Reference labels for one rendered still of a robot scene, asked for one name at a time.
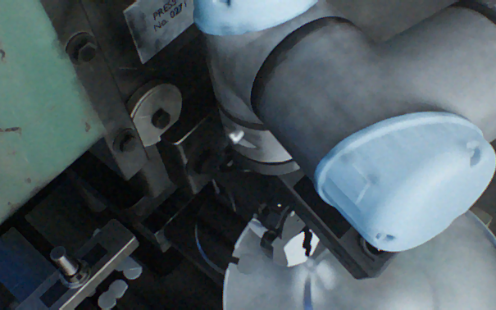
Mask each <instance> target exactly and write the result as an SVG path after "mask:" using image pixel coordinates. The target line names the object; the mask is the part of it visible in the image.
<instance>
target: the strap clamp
mask: <svg viewBox="0 0 496 310"><path fill-rule="evenodd" d="M138 246H139V242H138V240H137V239H136V237H135V236H134V234H133V233H131V232H130V231H129V230H128V229H127V228H125V227H124V226H123V225H122V224H121V223H120V222H118V221H117V220H115V219H112V220H111V221H109V222H108V223H107V224H106V225H105V226H104V227H103V228H102V229H101V230H100V231H99V232H98V233H97V234H96V235H95V236H94V237H93V238H92V239H91V240H90V241H89V242H87V243H86V244H85V245H84V246H83V247H81V248H80V249H79V251H78V252H77V253H75V254H74V255H73V256H71V255H70V254H69V253H68V252H67V251H66V248H64V247H63V246H57V247H56V248H54V249H53V251H52V253H51V259H52V260H53V261H54V262H55V263H56V265H57V266H58V267H59V269H58V270H57V271H56V272H55V273H54V274H53V275H52V276H50V277H49V278H48V279H46V280H45V281H44V282H43V283H42V284H41V285H40V286H39V288H37V289H36V290H35V291H34V292H33V293H32V294H31V295H30V296H29V297H28V298H27V299H26V300H25V301H24V302H23V303H22V304H21V305H20V306H19V307H18V308H17V309H14V310H73V309H74V308H75V307H76V306H77V305H78V304H79V303H80V302H81V301H82V300H83V299H85V298H86V297H92V296H93V295H95V293H96V286H97V285H99V284H100V283H101V282H102V281H103V280H104V279H105V278H106V277H107V276H108V275H109V274H110V273H111V272H112V271H113V270H114V269H115V268H116V267H117V266H118V265H119V264H120V263H122V262H123V261H124V260H125V259H126V258H127V257H128V256H129V255H131V254H132V252H133V251H134V250H135V249H136V248H137V247H138Z"/></svg>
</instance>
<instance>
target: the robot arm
mask: <svg viewBox="0 0 496 310"><path fill-rule="evenodd" d="M193 7H194V9H193V22H194V24H195V26H196V27H197V28H198V32H199V35H200V39H201V43H202V45H203V49H204V52H205V56H206V59H207V65H208V69H209V72H210V76H211V79H212V86H213V89H214V93H215V96H216V101H217V104H218V105H216V106H215V107H214V108H213V109H212V110H211V111H210V113H211V116H212V122H214V123H215V125H217V126H219V127H220V128H222V129H223V130H224V132H225V137H226V139H227V141H228V143H229V144H228V145H227V146H226V147H225V148H224V149H223V150H222V151H221V155H220V156H219V157H218V158H217V159H216V160H215V161H214V162H213V163H212V164H211V165H210V166H209V167H208V171H209V175H210V177H211V180H212V185H213V188H214V190H215V194H216V198H217V199H218V200H220V201H221V202H222V203H224V204H225V205H226V206H227V207H229V208H230V209H232V210H233V211H234V212H235V213H237V214H238V215H239V216H241V217H242V218H244V219H245V220H246V221H248V224H249V226H250V227H251V229H252V230H253V231H254V232H255V233H256V234H257V235H258V236H260V237H261V238H262V239H261V242H260V246H261V249H262V252H264V254H265V255H266V256H267V257H268V258H269V259H271V260H272V261H273V262H275V263H276V264H279V265H281V266H285V267H291V266H294V265H298V264H300V263H303V262H305V261H306V260H307V259H308V257H309V256H311V255H312V252H313V250H314V248H315V247H316V244H317V242H318V240H320V241H321V242H322V243H323V244H324V245H325V246H326V247H327V248H328V249H329V250H330V252H331V253H332V254H333V255H334V256H335V257H336V259H337V260H338V261H339V262H340V263H341V264H342V265H343V266H344V268H345V269H346V270H347V271H348V272H349V273H350V274H351V275H352V277H353V278H355V279H357V280H365V279H370V278H376V277H379V276H380V275H381V274H382V273H383V271H384V270H385V269H386V268H387V267H388V265H389V264H390V263H391V262H392V261H393V260H394V259H395V258H396V257H397V256H398V255H399V254H400V253H401V252H402V251H404V250H409V249H411V248H413V247H414V248H415V246H417V245H419V244H422V243H424V242H426V241H427V240H428V239H432V238H433V237H435V236H436V235H437V234H439V233H440V232H442V231H443V230H445V229H446V228H447V227H449V225H450V224H451V222H452V221H453V220H454V219H455V218H457V217H458V216H460V215H462V214H463V213H465V212H466V211H467V210H468V209H469V208H470V207H471V205H472V204H473V203H474V202H475V201H476V200H477V199H478V198H479V197H480V195H481V194H482V193H483V191H484V190H485V188H486V187H487V185H488V183H489V182H490V180H491V178H492V176H493V174H494V172H495V169H496V153H495V151H494V149H493V148H492V147H491V146H490V144H489V143H490V142H491V141H493V140H495V139H496V0H459V1H457V2H455V3H452V4H451V5H448V6H447V7H445V8H444V9H442V10H440V11H437V12H436V13H435V14H433V15H431V16H429V17H427V19H425V20H423V21H421V22H419V23H417V24H415V25H414V26H412V27H410V28H408V29H407V30H404V31H403V32H401V33H400V34H397V35H395V36H394V37H392V38H390V39H388V40H386V41H384V42H383V43H376V42H375V41H374V40H373V39H371V38H370V37H369V36H368V35H367V34H366V33H364V32H363V31H362V30H361V29H359V28H358V27H357V26H355V25H354V24H353V23H352V22H351V21H349V20H348V19H347V18H346V17H345V16H344V15H343V14H341V13H340V12H339V11H338V10H337V8H335V7H334V6H333V5H332V4H331V3H330V2H329V1H328V0H193ZM229 153H230V155H229V156H228V157H227V158H225V157H226V156H227V155H228V154H229ZM224 158H225V159H224ZM223 159H224V160H223ZM222 160H223V161H222ZM218 167H219V168H220V171H221V172H219V171H218ZM217 182H218V183H219V184H220V185H222V186H223V187H225V191H226V193H227V194H228V196H229V198H227V197H226V196H225V195H223V194H222V193H220V190H219V187H218V184H217ZM253 218H255V219H257V220H258V221H260V222H261V224H260V223H258V222H255V221H252V219H253Z"/></svg>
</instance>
